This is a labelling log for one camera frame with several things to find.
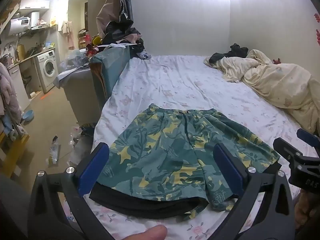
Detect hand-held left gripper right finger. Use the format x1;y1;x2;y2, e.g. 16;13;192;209
214;143;297;240

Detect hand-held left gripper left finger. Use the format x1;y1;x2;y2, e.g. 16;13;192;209
27;142;118;240

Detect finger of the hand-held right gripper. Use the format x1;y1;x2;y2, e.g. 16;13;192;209
273;137;304;166
297;128;320;146

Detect green floral pants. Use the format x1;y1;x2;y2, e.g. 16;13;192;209
96;103;281;212

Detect person's right hand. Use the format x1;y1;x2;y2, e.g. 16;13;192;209
294;189;320;230

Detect person's left hand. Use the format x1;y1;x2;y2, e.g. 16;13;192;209
122;224;168;240

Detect plastic bottle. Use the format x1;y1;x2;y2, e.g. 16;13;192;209
46;135;61;167

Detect black cloth band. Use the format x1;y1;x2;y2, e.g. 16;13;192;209
89;184;208;219

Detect cream blanket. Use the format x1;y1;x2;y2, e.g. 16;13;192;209
204;49;320;134

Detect grey cabinet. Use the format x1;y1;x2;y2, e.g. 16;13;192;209
54;66;104;127

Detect yellow wooden stool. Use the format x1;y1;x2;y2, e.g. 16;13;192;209
0;127;30;178

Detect blue bowl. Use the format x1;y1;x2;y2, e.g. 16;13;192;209
21;110;35;125

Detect floral white bed sheet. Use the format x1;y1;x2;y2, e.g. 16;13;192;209
62;55;320;240

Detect black garment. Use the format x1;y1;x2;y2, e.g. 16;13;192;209
209;43;249;64

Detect white washing machine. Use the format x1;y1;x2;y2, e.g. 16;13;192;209
34;49;59;93

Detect pink jacket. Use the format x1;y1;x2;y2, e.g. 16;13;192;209
0;62;22;123

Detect red toy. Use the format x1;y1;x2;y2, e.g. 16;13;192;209
85;34;97;57

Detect white paper sheet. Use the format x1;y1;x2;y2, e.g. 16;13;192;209
99;43;137;50

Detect hanging pink towel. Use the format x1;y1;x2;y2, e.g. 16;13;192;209
62;21;75;50

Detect pile of dark clothes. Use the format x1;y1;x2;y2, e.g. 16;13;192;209
102;20;145;58

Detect hanging brown garment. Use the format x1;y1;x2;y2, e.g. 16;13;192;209
96;0;133;38

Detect white water heater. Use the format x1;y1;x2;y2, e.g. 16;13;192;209
5;16;32;36

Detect red wall decals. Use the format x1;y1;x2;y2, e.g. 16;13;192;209
314;12;320;46

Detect white wall cabinet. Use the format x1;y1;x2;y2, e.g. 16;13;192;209
19;0;50;10

